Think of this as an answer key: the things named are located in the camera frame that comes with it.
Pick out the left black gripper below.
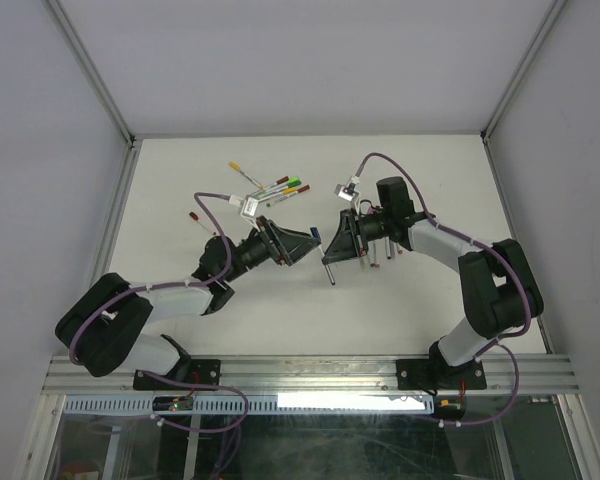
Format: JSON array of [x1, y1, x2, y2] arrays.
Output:
[[223, 216, 320, 283]]

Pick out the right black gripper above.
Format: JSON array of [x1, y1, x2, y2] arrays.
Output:
[[321, 208, 391, 265]]

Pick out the blue pen cap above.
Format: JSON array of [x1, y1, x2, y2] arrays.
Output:
[[310, 227, 321, 241]]

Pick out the red capped pen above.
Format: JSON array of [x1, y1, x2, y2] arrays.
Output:
[[189, 211, 217, 236]]

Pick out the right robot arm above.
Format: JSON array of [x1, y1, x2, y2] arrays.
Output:
[[322, 177, 544, 393]]

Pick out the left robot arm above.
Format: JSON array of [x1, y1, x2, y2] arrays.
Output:
[[55, 216, 321, 389]]

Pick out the dark red capped marker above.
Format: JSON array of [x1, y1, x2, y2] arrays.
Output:
[[266, 185, 310, 207]]

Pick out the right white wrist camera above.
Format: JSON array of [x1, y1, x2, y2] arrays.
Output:
[[335, 175, 360, 212]]

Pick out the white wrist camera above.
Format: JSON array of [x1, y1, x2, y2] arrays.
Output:
[[228, 195, 259, 228], [335, 175, 360, 212]]

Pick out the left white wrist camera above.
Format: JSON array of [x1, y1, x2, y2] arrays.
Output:
[[228, 195, 259, 228]]

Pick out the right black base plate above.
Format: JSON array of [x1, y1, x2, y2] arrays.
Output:
[[395, 358, 487, 392]]

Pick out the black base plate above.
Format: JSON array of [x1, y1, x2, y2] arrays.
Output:
[[132, 357, 222, 391], [395, 358, 487, 392]]

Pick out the aluminium front rail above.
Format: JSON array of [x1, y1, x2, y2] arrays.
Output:
[[43, 352, 579, 401]]

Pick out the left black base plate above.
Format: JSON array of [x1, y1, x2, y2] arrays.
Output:
[[132, 357, 222, 391]]

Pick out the slotted grey cable duct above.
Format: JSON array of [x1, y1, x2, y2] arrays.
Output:
[[64, 392, 434, 416]]

